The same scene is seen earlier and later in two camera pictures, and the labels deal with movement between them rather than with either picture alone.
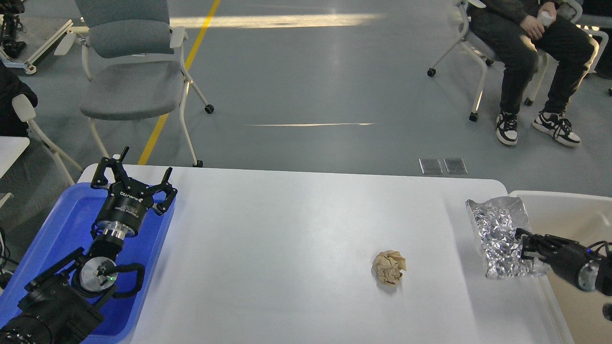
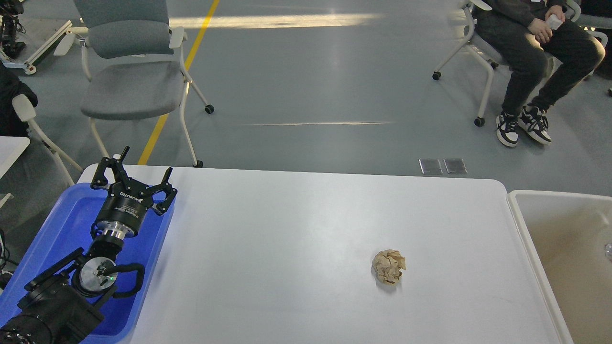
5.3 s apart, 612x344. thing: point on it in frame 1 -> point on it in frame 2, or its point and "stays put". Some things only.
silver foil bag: (495, 221) -> (608, 250)
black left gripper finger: (170, 192) stays put
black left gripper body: (124, 209) stays put
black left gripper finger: (119, 172) stays put
